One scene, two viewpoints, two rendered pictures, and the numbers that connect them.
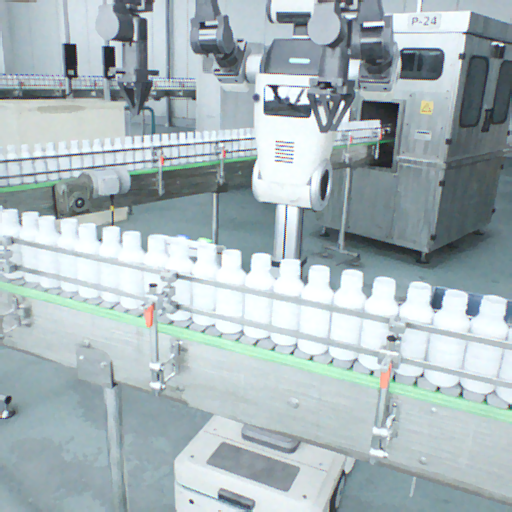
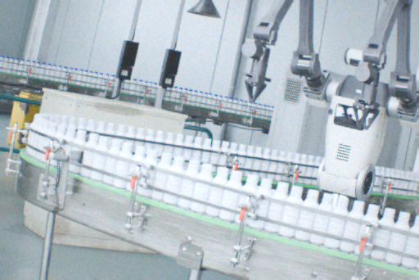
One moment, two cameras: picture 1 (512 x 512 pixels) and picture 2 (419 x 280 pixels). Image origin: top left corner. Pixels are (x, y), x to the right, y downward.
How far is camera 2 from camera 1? 193 cm
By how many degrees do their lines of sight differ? 19
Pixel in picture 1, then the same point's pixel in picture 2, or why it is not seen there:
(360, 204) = not seen: outside the picture
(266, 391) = (299, 268)
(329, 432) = not seen: outside the picture
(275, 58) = (347, 88)
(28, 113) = (85, 107)
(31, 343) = (146, 238)
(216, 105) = (293, 142)
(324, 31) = (362, 74)
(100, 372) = (193, 259)
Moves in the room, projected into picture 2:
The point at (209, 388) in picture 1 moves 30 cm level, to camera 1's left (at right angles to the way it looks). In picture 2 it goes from (265, 268) to (177, 249)
